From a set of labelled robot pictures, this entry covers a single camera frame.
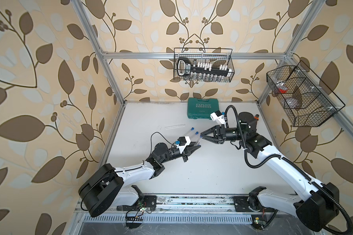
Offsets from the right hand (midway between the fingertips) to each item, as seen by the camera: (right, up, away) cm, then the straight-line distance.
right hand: (201, 137), depth 64 cm
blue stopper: (-1, 0, +40) cm, 40 cm away
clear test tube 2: (-4, -2, +37) cm, 37 cm away
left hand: (-1, -3, +5) cm, 7 cm away
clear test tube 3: (-16, +2, +41) cm, 44 cm away
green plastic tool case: (+6, +15, +47) cm, 50 cm away
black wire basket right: (+56, +19, +11) cm, 60 cm away
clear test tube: (-2, -4, +5) cm, 6 cm away
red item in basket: (+48, +24, +18) cm, 57 cm away
